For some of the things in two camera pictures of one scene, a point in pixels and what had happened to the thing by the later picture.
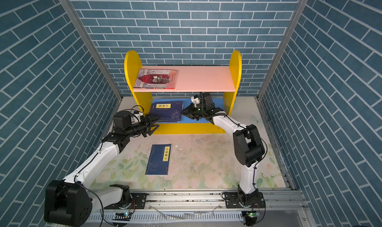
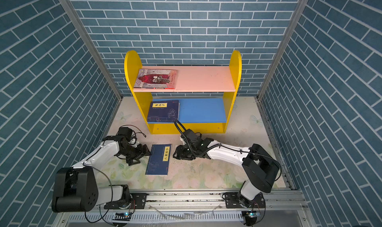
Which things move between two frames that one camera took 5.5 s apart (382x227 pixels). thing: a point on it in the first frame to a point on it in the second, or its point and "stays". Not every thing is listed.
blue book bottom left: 158,160 stays
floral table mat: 147,160 stays
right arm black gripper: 190,112 to 181,155
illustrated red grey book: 156,78 stays
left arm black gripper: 146,123 to 144,151
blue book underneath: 168,111 stays
